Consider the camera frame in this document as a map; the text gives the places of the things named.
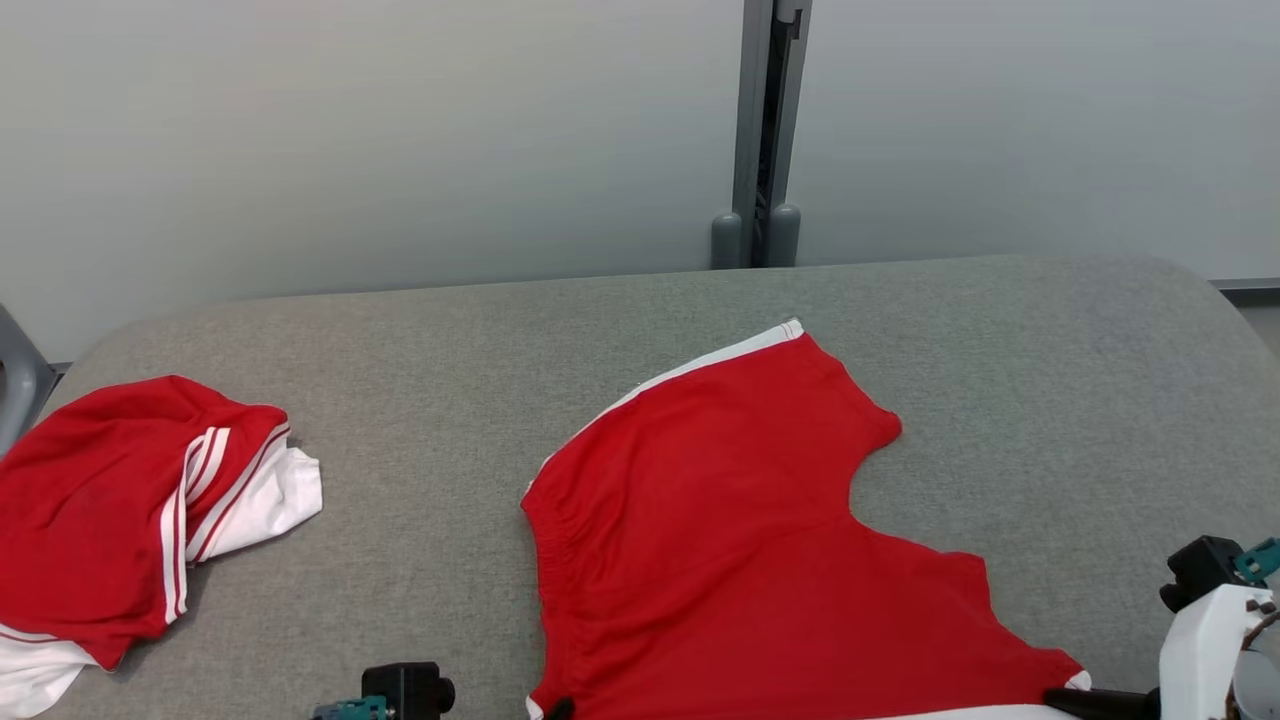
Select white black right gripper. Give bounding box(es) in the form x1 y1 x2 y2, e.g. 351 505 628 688
1045 586 1277 720

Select red shorts with white trim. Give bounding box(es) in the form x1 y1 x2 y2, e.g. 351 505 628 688
520 318 1093 720

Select red Bulls 23 jersey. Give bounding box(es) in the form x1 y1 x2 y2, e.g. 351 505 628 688
0 375 324 719

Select braided black right arm cable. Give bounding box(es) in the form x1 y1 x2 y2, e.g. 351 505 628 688
1240 603 1280 651

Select right camera cable teal connector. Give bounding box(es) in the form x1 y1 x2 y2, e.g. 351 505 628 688
1233 537 1280 586

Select grey metal partition post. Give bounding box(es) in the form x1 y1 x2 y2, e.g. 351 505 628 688
710 0 813 271

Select grey metal frame leg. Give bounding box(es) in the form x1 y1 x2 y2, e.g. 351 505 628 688
0 303 58 459

